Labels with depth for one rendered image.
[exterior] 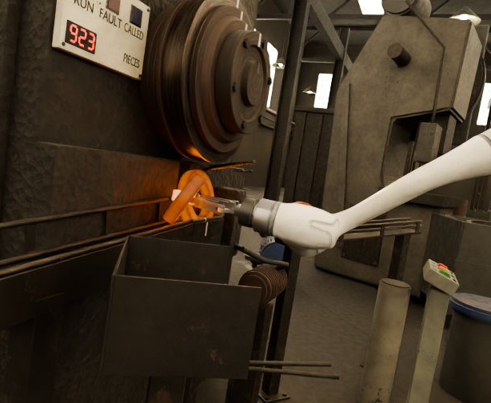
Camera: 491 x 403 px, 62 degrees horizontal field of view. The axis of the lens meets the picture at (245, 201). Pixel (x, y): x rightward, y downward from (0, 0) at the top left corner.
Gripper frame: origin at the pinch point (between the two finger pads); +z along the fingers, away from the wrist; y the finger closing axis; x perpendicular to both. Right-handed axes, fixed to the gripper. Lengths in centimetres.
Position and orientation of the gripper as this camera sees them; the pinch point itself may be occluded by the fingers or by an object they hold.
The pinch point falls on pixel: (186, 197)
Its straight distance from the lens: 112.8
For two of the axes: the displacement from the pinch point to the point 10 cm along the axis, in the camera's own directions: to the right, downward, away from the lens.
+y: 3.0, -0.9, 9.5
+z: -9.4, -2.2, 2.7
